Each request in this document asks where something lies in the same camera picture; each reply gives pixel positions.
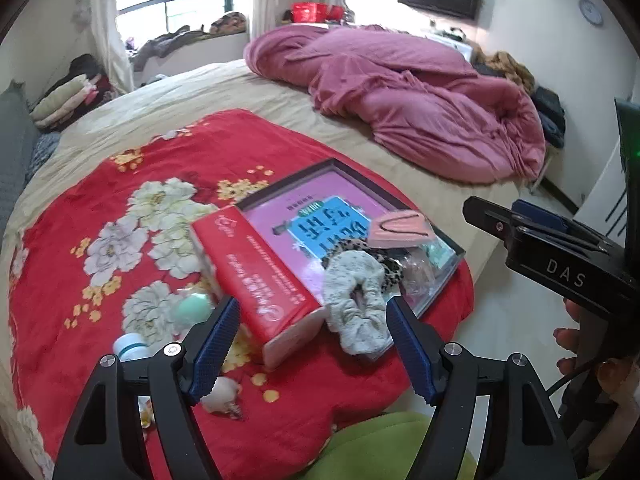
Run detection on grey quilted headboard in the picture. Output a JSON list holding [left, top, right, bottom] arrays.
[[0, 80, 41, 201]]

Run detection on sheer white curtain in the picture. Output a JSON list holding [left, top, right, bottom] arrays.
[[90, 0, 136, 96]]

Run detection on beige bed sheet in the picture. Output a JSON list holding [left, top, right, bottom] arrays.
[[0, 58, 531, 411]]

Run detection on blue patterned pillow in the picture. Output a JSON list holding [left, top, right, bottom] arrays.
[[30, 132, 61, 181]]

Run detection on leopard print scrunchie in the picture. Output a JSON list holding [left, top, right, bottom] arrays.
[[320, 239, 406, 293]]

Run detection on black clothes pile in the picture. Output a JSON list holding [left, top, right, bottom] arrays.
[[67, 54, 116, 81]]

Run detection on cream fluffy pom pom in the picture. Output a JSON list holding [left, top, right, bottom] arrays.
[[202, 376, 246, 420]]

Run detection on stack of folded clothes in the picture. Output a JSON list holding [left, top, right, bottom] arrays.
[[30, 74, 108, 128]]

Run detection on red floral blanket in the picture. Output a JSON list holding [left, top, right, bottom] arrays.
[[10, 108, 475, 480]]

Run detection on white supplement bottle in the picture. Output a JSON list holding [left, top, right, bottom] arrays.
[[112, 332, 151, 363]]

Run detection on red tissue box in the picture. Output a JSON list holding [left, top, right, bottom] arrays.
[[189, 205, 328, 372]]

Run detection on pink framed book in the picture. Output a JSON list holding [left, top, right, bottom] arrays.
[[236, 158, 466, 361]]

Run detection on person's right hand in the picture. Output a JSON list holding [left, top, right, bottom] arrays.
[[554, 299, 640, 471]]

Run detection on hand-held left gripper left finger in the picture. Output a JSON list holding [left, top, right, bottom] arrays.
[[52, 295, 242, 480]]

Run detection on pink quilt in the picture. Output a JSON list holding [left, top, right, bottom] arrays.
[[243, 24, 547, 184]]

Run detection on brown clothes pile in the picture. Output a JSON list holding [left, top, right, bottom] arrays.
[[475, 50, 536, 96]]

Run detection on brown clothes on windowsill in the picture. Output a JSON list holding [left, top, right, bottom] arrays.
[[210, 11, 248, 35]]

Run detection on black cable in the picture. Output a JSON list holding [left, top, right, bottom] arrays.
[[544, 357, 608, 401]]

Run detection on red gift box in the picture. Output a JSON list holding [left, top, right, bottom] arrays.
[[291, 2, 328, 23]]

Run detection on dark clothes pile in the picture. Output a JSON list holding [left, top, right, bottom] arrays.
[[530, 85, 567, 148]]

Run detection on grey clothes on windowsill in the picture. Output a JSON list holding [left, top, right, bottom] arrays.
[[132, 27, 216, 68]]

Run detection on grey floral scrunchie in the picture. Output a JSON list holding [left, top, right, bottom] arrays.
[[322, 251, 396, 357]]

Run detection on mint green sponge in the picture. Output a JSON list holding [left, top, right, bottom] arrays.
[[172, 294, 213, 326]]

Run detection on pink face mask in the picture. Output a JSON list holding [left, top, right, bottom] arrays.
[[369, 211, 432, 250]]

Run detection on round wall clock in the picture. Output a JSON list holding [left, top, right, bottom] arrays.
[[578, 0, 604, 26]]

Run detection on clear plastic packet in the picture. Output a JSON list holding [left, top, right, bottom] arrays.
[[400, 255, 441, 306]]

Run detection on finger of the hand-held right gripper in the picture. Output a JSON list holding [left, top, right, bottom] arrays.
[[462, 196, 522, 247], [511, 198, 570, 234]]

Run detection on green cloth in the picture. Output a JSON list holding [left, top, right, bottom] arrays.
[[320, 410, 481, 480]]

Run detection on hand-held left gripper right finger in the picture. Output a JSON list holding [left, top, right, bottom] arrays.
[[385, 296, 581, 480]]

